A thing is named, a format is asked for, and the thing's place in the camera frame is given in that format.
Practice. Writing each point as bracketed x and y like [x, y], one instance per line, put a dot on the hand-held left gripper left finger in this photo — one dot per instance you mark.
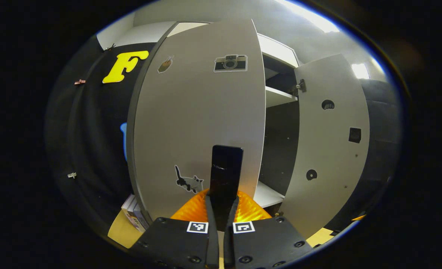
[212, 246]

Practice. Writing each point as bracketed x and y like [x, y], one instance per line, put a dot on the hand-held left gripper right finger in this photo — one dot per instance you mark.
[228, 250]

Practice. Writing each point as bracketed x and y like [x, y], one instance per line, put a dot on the grey double-door shoe cabinet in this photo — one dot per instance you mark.
[280, 149]

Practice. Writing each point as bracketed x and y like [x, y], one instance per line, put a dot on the white cabinet shelf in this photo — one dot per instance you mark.
[277, 98]
[267, 196]

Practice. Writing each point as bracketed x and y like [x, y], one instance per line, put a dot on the book with pale spine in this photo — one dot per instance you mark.
[128, 203]

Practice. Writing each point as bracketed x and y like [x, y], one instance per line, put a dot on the silver cloth clip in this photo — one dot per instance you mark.
[71, 175]

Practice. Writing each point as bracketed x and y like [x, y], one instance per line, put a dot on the black backdrop cloth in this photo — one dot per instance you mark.
[94, 130]

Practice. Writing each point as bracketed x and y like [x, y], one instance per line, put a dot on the red cloth clip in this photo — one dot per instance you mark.
[80, 82]

